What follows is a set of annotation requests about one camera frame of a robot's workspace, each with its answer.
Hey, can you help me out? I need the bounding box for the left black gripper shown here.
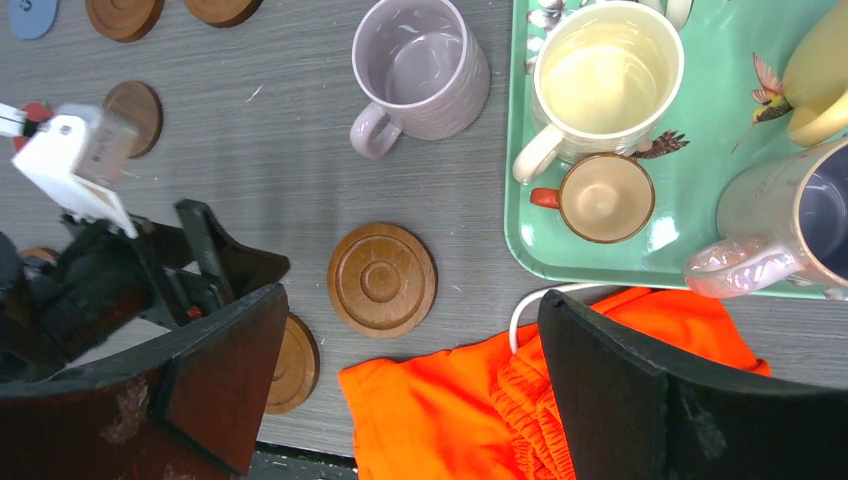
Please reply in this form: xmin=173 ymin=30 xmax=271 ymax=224
xmin=1 ymin=199 xmax=290 ymax=381

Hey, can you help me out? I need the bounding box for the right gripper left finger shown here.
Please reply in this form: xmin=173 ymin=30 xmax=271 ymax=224
xmin=1 ymin=283 xmax=289 ymax=479

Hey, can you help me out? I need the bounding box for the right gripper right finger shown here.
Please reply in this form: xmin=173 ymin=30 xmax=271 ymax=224
xmin=538 ymin=290 xmax=847 ymax=479

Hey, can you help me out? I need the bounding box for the dark walnut round coaster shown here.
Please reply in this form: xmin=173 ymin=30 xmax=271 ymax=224
xmin=102 ymin=80 xmax=163 ymax=159

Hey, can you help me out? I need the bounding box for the brown wooden coaster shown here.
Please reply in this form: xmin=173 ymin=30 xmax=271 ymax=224
xmin=264 ymin=313 xmax=320 ymax=415
xmin=19 ymin=247 xmax=59 ymax=263
xmin=326 ymin=223 xmax=437 ymax=339
xmin=184 ymin=0 xmax=262 ymax=28
xmin=85 ymin=0 xmax=165 ymax=43

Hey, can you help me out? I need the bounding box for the red round coaster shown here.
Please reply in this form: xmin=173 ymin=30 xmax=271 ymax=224
xmin=12 ymin=101 xmax=53 ymax=152

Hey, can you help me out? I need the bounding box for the small tan cup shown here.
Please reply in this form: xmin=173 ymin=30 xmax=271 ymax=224
xmin=529 ymin=154 xmax=656 ymax=244

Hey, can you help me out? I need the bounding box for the blue round coaster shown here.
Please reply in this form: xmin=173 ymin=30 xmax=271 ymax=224
xmin=7 ymin=0 xmax=59 ymax=24

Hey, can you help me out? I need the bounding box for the orange cloth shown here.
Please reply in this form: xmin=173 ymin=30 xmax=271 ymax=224
xmin=338 ymin=287 xmax=771 ymax=479

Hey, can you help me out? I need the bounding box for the pink mug purple inside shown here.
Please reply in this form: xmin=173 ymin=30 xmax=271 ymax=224
xmin=683 ymin=139 xmax=847 ymax=300

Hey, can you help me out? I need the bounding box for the lilac ceramic mug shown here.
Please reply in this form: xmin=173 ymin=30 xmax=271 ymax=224
xmin=349 ymin=0 xmax=491 ymax=159

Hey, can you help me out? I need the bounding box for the green floral tray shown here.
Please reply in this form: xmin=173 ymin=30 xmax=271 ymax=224
xmin=503 ymin=1 xmax=832 ymax=288

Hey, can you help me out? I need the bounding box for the cream white mug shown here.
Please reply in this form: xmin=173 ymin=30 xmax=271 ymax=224
xmin=512 ymin=1 xmax=684 ymax=184

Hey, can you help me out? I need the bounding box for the yellow mug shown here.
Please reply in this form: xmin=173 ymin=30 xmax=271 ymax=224
xmin=782 ymin=1 xmax=847 ymax=147

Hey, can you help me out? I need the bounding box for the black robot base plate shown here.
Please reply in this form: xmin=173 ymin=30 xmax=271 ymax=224
xmin=245 ymin=442 xmax=359 ymax=480

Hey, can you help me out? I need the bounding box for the white cord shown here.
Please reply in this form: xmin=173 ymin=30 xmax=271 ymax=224
xmin=508 ymin=283 xmax=621 ymax=355

